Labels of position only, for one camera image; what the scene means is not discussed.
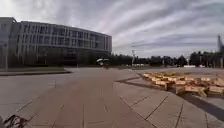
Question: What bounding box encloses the pale parasol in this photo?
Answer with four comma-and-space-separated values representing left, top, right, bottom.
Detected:
96, 57, 110, 68

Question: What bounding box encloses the pole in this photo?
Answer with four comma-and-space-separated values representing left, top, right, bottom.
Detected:
131, 49, 136, 67

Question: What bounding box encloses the grey-brown slab plaza pavement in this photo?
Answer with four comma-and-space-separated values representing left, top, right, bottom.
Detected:
0, 67, 224, 128

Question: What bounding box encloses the row of trees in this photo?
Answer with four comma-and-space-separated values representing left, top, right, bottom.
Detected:
109, 50, 224, 69

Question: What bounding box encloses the large curved office building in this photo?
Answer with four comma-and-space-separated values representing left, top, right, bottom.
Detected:
0, 16, 113, 68

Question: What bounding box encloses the low raised kerb edge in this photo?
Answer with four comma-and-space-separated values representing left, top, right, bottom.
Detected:
0, 68, 73, 77

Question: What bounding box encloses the dark paved strip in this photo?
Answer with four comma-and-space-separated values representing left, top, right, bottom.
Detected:
115, 76, 224, 122

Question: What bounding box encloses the tall distant tower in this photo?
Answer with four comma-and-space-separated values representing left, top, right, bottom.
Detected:
217, 34, 224, 54

